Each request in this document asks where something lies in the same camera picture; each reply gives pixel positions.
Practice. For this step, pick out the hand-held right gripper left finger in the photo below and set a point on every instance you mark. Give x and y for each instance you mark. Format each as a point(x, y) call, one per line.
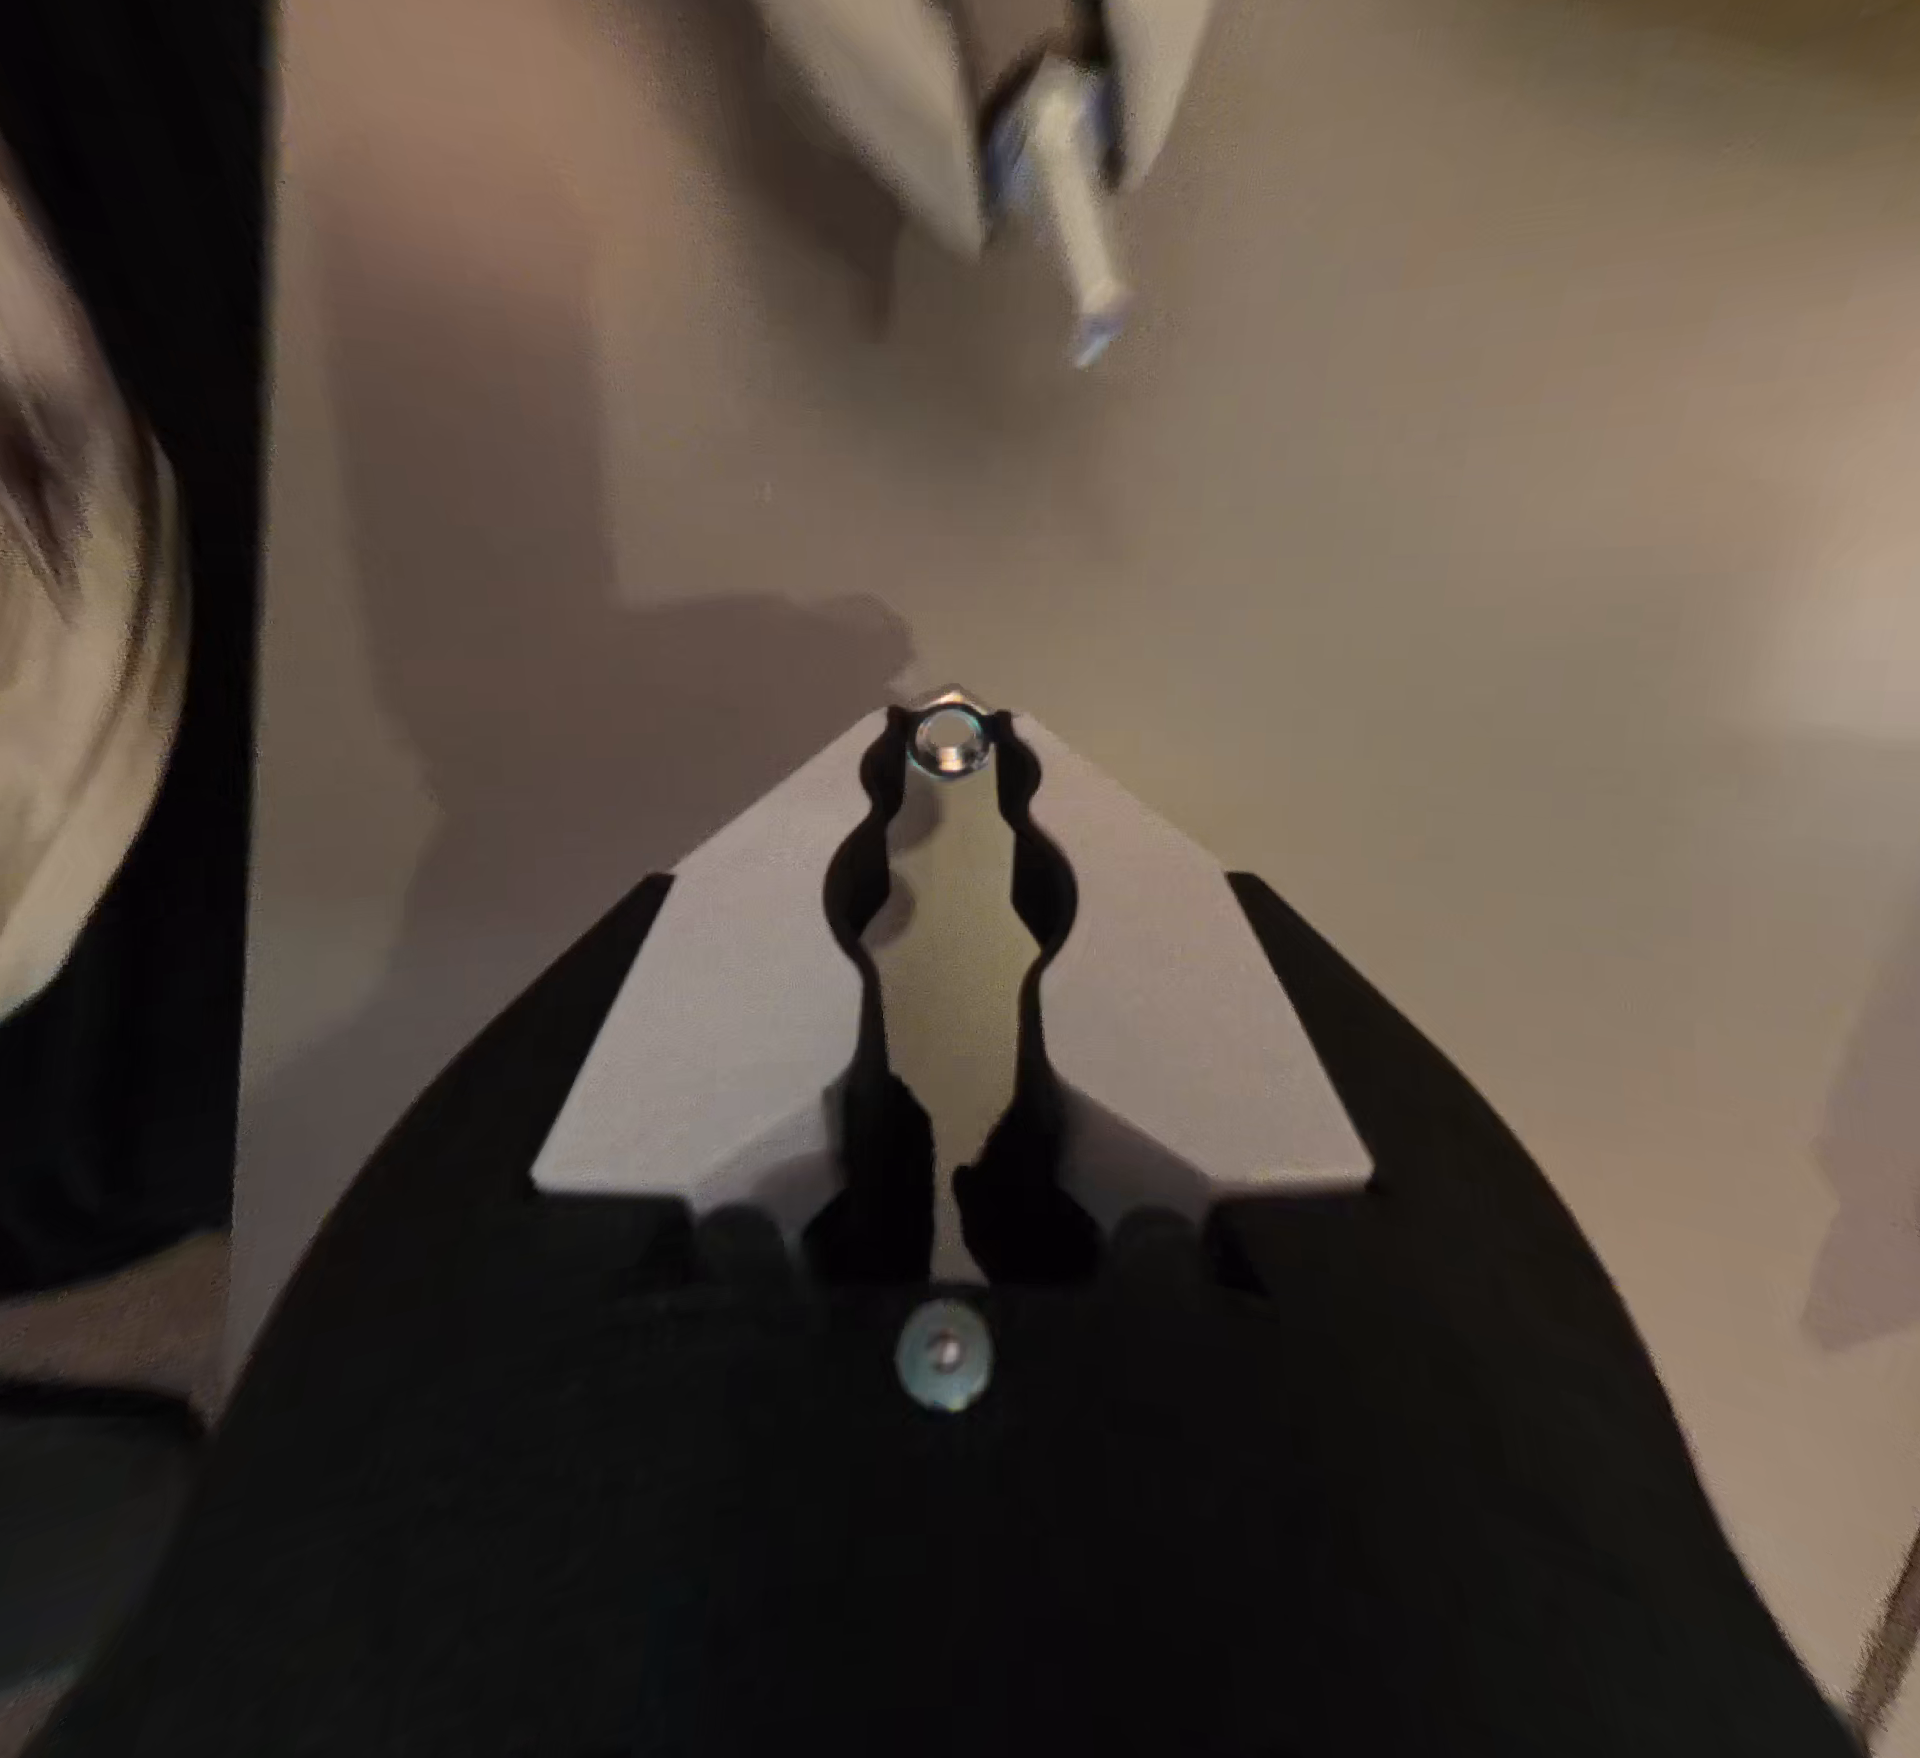
point(705, 1023)

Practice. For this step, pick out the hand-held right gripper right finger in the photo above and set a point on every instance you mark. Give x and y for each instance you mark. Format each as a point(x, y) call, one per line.
point(1201, 1023)

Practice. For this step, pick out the silver metal bolt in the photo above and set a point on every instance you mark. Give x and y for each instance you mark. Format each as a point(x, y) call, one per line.
point(1081, 229)

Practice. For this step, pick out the silver metal nut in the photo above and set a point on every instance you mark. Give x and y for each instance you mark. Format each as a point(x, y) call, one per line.
point(951, 702)

